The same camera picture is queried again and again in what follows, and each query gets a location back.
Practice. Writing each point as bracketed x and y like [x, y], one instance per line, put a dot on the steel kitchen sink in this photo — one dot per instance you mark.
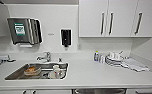
[35, 77]

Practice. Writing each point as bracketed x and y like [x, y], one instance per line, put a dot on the white two-door base cabinet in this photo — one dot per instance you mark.
[48, 92]

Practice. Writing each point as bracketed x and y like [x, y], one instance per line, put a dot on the small white cup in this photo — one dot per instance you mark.
[102, 58]

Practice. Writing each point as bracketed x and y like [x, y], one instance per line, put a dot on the small wall label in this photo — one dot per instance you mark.
[51, 33]

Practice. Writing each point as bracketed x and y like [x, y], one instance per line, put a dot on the chrome faucet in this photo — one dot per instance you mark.
[44, 57]

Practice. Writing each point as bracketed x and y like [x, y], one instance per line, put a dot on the white wall outlet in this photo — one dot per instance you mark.
[79, 46]

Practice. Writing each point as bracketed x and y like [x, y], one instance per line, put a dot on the orange bowl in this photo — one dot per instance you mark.
[32, 70]

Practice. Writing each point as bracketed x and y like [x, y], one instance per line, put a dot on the stack of white bowls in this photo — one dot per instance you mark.
[114, 59]

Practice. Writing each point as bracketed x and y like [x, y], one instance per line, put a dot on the small white blue bottle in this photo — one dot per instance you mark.
[96, 56]

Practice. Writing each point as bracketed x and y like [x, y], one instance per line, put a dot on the white three-drawer stack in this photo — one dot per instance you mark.
[145, 92]

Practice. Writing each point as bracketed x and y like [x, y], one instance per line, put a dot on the black soap dispenser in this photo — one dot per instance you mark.
[66, 38]

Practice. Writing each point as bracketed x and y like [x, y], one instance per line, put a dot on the white paper towel pile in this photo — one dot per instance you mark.
[135, 65]

